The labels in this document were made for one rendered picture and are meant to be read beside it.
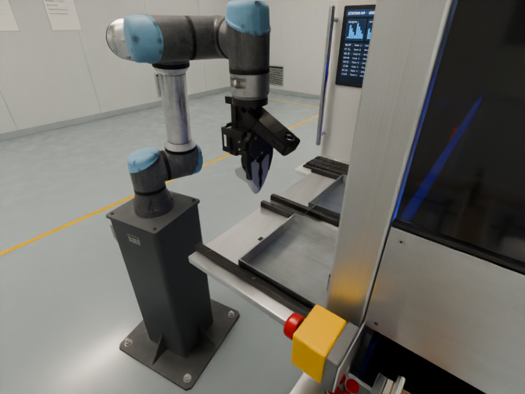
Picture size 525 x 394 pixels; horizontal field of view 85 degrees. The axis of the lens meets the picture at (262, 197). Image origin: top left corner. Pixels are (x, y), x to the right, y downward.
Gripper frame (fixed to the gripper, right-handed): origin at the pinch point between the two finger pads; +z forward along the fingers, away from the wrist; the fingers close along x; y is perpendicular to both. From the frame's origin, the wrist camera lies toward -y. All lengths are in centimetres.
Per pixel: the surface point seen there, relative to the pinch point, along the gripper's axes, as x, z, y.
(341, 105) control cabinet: -90, 1, 21
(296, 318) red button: 18.0, 7.7, -22.0
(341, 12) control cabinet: -90, -36, 27
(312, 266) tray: -6.1, 21.0, -12.6
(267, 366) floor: -18, 109, 10
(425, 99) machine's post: 12.2, -25.9, -30.5
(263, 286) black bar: 8.0, 19.2, -7.7
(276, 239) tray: -9.3, 21.1, 1.0
